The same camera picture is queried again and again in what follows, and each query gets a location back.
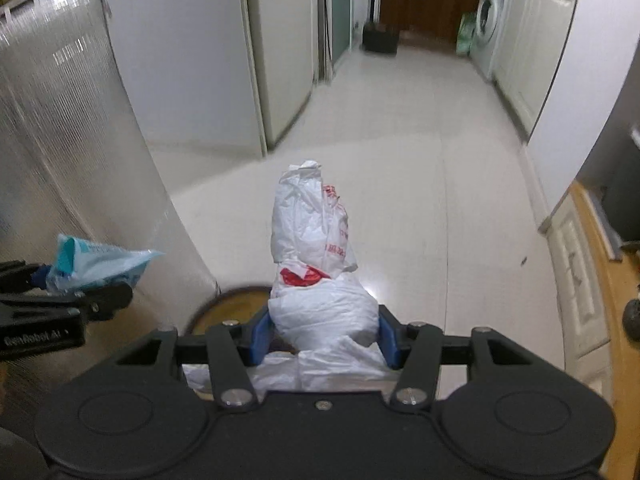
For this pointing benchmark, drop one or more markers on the white washing machine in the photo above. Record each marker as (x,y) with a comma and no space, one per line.
(487,50)

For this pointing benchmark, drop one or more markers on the black round object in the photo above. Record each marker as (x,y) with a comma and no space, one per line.
(632,316)

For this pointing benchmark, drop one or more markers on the green bag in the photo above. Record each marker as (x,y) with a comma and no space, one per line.
(466,35)

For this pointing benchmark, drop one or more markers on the sliding glass door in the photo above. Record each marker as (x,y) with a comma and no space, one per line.
(340,5)

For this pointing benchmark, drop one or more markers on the black floor box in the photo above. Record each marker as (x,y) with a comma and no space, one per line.
(380,40)

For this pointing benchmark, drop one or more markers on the brown bin with yellow liner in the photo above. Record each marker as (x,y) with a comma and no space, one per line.
(235,305)

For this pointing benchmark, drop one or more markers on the low wooden cabinet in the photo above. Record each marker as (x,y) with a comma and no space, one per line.
(575,285)

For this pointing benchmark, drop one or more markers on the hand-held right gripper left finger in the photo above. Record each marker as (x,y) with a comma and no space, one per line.
(260,340)

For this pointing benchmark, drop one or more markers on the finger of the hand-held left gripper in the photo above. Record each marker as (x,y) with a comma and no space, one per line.
(20,275)
(100,300)

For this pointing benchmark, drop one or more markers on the brown wooden door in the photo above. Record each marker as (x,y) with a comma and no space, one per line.
(415,0)

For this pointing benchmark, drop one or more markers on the teal snack packet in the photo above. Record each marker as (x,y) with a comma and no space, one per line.
(95,262)

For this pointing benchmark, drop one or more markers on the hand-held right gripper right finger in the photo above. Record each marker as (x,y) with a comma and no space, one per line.
(390,340)

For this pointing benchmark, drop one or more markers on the white plastic bag red print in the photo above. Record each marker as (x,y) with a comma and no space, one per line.
(320,310)

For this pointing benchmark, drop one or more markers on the white refrigerator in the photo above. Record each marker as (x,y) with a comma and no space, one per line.
(280,60)

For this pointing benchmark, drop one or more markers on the white kitchen base cabinets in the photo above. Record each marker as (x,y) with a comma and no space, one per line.
(535,45)

